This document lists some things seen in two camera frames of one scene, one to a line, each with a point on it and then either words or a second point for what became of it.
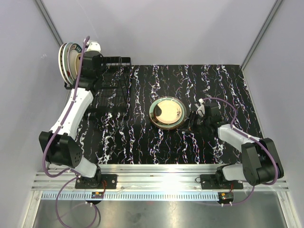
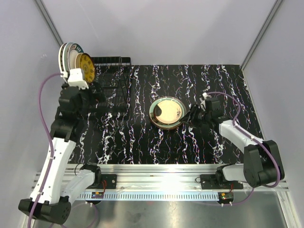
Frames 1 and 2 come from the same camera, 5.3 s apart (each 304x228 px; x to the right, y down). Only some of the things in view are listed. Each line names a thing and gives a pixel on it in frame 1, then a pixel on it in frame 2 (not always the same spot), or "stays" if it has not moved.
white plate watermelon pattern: x=65 y=62 to x=61 y=58
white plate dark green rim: x=73 y=51 stays
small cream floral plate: x=77 y=62 stays
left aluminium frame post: x=49 y=22 stays
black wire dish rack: x=112 y=94 stays
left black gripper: x=81 y=72 to x=96 y=97
